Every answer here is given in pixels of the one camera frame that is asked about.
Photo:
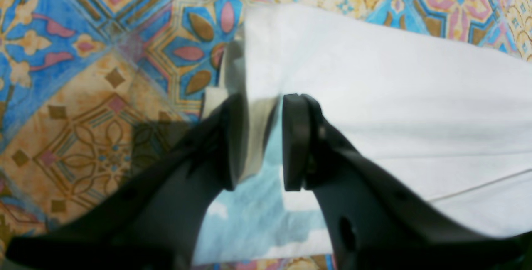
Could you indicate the patterned tablecloth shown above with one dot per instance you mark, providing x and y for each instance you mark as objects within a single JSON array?
[{"x": 93, "y": 91}]

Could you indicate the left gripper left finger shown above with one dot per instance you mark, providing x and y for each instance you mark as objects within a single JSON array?
[{"x": 153, "y": 221}]

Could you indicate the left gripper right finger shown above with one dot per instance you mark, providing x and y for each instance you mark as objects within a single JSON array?
[{"x": 375, "y": 222}]

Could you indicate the white printed T-shirt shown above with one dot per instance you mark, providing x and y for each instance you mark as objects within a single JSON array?
[{"x": 451, "y": 120}]

